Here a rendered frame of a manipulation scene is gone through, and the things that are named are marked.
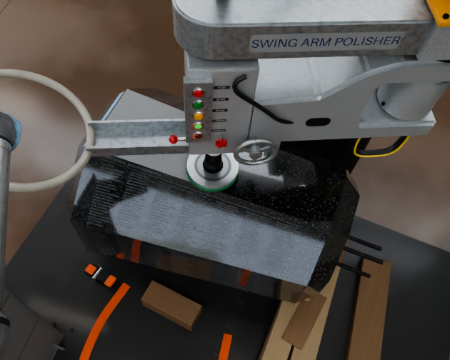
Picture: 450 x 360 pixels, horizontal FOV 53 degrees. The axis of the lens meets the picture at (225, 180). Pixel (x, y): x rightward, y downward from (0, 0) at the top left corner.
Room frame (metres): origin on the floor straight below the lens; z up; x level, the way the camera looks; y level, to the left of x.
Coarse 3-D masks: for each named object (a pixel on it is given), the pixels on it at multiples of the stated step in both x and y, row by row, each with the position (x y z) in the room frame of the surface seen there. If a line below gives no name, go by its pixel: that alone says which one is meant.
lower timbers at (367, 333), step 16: (368, 272) 0.91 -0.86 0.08; (384, 272) 0.92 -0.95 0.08; (368, 288) 0.82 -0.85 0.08; (384, 288) 0.83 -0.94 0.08; (368, 304) 0.72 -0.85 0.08; (384, 304) 0.73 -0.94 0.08; (352, 320) 0.64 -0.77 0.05; (368, 320) 0.64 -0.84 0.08; (384, 320) 0.65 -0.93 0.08; (352, 336) 0.55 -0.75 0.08; (368, 336) 0.55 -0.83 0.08; (352, 352) 0.47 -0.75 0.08; (368, 352) 0.48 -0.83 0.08
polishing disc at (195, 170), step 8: (192, 160) 0.99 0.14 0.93; (200, 160) 0.99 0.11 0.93; (224, 160) 1.00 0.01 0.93; (232, 160) 1.01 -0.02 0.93; (192, 168) 0.95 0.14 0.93; (200, 168) 0.95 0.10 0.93; (224, 168) 0.96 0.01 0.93; (232, 168) 0.97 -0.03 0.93; (192, 176) 0.91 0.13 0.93; (200, 176) 0.91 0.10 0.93; (208, 176) 0.92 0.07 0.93; (216, 176) 0.92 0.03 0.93; (224, 176) 0.92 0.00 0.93; (232, 176) 0.93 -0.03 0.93; (200, 184) 0.88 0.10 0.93; (208, 184) 0.88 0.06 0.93; (216, 184) 0.88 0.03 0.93; (224, 184) 0.89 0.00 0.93
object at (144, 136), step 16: (96, 128) 0.94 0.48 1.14; (112, 128) 0.95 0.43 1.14; (128, 128) 0.96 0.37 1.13; (144, 128) 0.97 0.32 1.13; (160, 128) 0.98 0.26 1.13; (176, 128) 1.00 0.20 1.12; (96, 144) 0.88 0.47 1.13; (112, 144) 0.89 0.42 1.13; (128, 144) 0.90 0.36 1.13; (144, 144) 0.88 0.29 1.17; (160, 144) 0.89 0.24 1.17; (176, 144) 0.89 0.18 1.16
